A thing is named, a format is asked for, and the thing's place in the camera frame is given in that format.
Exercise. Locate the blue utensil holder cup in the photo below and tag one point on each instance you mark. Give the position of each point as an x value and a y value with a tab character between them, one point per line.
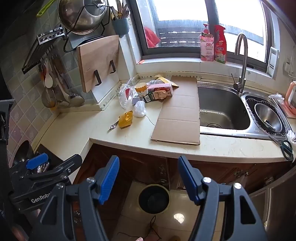
121	26

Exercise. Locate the dark green snack packet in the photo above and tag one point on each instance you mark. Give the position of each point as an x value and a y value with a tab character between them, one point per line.
154	96

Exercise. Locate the red spray cleaner bottle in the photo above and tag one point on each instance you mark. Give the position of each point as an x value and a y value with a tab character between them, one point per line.
220	51

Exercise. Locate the yellow paper bag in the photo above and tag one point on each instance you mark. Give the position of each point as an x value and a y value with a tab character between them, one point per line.
125	119

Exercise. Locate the clear plastic bag red label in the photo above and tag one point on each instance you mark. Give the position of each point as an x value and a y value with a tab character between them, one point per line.
125	95

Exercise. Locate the stainless steel sink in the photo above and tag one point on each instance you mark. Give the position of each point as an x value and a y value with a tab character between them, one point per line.
222	112

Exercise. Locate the silver foil scrap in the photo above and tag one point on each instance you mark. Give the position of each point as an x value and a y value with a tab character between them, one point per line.
113	126

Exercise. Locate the white rice paddle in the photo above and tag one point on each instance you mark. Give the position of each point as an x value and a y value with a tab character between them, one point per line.
48	78

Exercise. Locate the white paper cup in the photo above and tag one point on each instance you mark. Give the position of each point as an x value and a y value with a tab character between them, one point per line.
141	89

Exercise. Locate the pink carton box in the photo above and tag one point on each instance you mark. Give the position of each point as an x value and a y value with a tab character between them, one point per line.
167	87

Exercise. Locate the black round trash bin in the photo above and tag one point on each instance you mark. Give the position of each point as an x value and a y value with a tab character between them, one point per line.
154	199

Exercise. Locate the flat brown cardboard sheet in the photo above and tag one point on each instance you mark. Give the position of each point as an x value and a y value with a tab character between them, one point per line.
179	118

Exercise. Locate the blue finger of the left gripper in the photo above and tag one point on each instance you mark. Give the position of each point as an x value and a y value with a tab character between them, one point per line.
36	161
66	167

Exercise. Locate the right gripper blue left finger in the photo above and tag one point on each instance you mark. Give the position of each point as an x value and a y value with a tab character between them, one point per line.
107	178

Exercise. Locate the wooden cutting board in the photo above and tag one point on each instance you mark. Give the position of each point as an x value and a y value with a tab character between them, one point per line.
97	59

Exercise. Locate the pink electric kettle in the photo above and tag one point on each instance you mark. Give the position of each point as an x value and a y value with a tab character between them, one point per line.
290	94

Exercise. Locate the clear plastic ball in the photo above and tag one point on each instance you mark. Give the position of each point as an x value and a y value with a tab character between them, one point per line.
139	110

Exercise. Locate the skimmer strainer spoon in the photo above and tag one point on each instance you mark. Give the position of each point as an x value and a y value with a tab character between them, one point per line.
48	95

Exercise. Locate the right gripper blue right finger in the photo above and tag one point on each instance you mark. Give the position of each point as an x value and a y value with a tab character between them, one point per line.
189	178

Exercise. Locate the steel bowl in sink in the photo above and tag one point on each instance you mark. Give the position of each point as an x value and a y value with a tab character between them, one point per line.
268	117

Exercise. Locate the pink dish soap bottle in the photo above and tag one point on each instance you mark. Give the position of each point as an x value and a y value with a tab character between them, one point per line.
207	44

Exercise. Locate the black wall utensil rack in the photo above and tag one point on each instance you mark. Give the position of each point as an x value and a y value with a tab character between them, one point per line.
40	46

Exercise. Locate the black frying pan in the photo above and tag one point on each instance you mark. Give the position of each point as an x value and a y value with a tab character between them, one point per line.
24	153

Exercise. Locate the steel soup ladle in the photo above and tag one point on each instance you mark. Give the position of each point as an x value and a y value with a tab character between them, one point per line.
73	99

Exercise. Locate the yellow white atomy box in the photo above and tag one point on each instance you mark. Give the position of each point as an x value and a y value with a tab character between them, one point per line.
165	80

